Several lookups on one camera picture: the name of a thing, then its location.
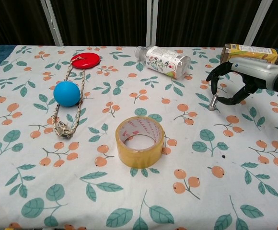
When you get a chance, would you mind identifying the clear floral label bottle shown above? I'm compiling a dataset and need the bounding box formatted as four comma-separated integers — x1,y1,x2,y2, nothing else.
135,45,192,80

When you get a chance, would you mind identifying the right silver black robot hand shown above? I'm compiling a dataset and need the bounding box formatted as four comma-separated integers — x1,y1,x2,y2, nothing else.
206,57,278,106

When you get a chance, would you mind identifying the yellow packing tape roll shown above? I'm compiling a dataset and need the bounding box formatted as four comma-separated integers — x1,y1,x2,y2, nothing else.
115,116,165,169

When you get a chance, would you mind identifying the yellow label tea bottle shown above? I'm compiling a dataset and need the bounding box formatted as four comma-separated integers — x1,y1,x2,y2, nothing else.
220,43,278,68

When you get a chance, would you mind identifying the blue ball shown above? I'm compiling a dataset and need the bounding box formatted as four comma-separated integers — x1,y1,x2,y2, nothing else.
53,80,81,108

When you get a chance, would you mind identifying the small silver metal bolt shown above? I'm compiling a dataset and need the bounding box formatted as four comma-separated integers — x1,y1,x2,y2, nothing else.
208,94,219,111

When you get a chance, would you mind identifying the red plastic disc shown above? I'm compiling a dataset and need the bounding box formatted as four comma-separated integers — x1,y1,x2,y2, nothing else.
72,53,101,70

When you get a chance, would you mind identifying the white metal frame post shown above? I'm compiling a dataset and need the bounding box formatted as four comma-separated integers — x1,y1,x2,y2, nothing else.
243,0,273,46
144,0,159,47
39,0,65,46

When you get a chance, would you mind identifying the floral patterned tablecloth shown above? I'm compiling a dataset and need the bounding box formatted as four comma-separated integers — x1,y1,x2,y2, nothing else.
0,45,278,230

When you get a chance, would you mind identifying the braided beige rope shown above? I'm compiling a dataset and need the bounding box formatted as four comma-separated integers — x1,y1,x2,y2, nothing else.
51,56,88,139

